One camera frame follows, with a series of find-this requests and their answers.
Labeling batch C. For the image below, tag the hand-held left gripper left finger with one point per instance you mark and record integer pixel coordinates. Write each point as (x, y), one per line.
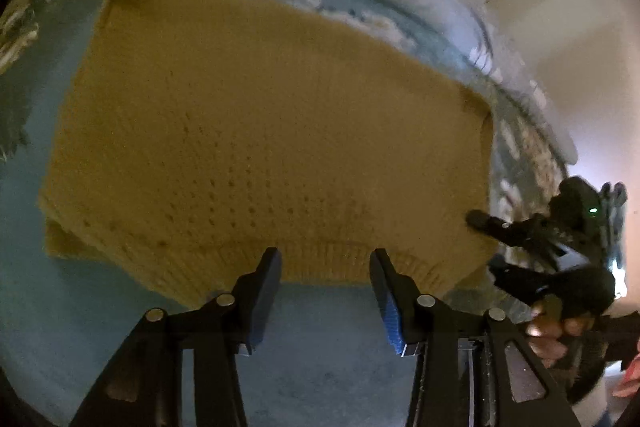
(265, 297)

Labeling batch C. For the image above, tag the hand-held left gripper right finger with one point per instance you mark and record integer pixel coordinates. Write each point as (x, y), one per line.
(389, 307)

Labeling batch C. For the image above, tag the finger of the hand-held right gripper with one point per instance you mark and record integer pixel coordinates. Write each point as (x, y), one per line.
(500, 227)
(520, 279)

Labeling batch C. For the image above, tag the mustard knit sweater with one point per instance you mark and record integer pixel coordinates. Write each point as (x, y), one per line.
(250, 132)

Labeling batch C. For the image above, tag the person's right hand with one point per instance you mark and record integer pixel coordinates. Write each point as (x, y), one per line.
(547, 339)

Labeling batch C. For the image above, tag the teal floral bed sheet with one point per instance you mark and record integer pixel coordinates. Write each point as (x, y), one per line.
(320, 357)

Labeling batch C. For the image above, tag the pink cloth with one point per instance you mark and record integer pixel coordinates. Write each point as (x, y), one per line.
(631, 374)

